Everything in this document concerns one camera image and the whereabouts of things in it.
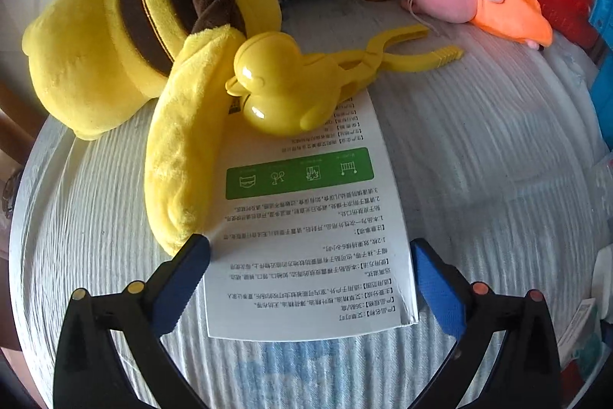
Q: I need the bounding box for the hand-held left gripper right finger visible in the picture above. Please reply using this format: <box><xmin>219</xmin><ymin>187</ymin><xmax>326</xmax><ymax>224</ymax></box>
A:
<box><xmin>410</xmin><ymin>238</ymin><xmax>562</xmax><ymax>409</ymax></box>

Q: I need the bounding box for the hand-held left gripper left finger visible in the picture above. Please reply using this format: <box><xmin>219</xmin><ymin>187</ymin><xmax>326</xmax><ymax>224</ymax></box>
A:
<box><xmin>52</xmin><ymin>234</ymin><xmax>212</xmax><ymax>409</ymax></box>

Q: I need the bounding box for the white box green label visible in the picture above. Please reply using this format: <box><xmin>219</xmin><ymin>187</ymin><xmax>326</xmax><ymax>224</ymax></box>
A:
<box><xmin>198</xmin><ymin>89</ymin><xmax>421</xmax><ymax>341</ymax></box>

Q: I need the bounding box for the blue plastic crate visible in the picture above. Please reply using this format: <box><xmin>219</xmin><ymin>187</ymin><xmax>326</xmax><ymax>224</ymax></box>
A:
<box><xmin>588</xmin><ymin>0</ymin><xmax>613</xmax><ymax>115</ymax></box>

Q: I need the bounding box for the blue white medicine box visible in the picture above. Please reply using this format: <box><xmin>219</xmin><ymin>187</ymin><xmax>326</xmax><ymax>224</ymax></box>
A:
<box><xmin>559</xmin><ymin>289</ymin><xmax>613</xmax><ymax>374</ymax></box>

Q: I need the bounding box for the yellow duck tongs toy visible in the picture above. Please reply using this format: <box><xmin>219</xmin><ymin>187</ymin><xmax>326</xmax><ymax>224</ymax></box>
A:
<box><xmin>225</xmin><ymin>25</ymin><xmax>465</xmax><ymax>136</ymax></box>

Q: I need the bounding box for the yellow plush toy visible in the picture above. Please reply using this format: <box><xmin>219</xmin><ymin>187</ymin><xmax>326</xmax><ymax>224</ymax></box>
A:
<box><xmin>21</xmin><ymin>0</ymin><xmax>284</xmax><ymax>257</ymax></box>

